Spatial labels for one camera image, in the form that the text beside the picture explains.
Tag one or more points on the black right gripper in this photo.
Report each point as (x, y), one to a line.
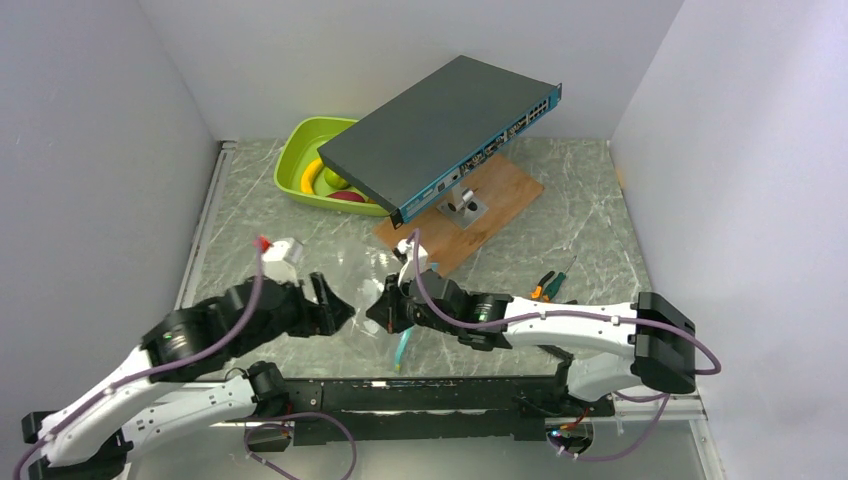
(387, 310)

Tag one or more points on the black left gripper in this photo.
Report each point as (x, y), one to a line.
(326, 318)

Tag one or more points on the clear zip top bag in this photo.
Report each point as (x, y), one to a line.
(356, 272)

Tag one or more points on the green toy pear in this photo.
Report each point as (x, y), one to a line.
(334, 180)

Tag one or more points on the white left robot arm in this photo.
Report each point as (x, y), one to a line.
(124, 414)

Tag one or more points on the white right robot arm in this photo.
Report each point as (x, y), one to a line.
(646, 343)

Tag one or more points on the dark red toy fruit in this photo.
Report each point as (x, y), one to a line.
(345, 195)

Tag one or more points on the yellow toy banana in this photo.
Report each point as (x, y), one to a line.
(310, 175)

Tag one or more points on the wooden board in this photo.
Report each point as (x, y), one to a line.
(507, 191)

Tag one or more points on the lime green plastic tray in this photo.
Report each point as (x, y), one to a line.
(299, 150)

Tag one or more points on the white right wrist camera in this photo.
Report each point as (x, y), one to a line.
(411, 261)

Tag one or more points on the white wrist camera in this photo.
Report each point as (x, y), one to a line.
(280, 258)
(411, 261)

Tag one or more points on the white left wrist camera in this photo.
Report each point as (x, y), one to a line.
(280, 258)

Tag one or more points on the metal stand bracket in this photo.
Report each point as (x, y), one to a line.
(461, 206)

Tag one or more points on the dark grey network switch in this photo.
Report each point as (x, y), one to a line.
(411, 151)

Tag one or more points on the orange handled pliers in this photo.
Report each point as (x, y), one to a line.
(536, 294)

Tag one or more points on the green handled screwdriver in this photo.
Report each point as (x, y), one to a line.
(552, 288)

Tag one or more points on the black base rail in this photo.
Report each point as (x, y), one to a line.
(519, 407)

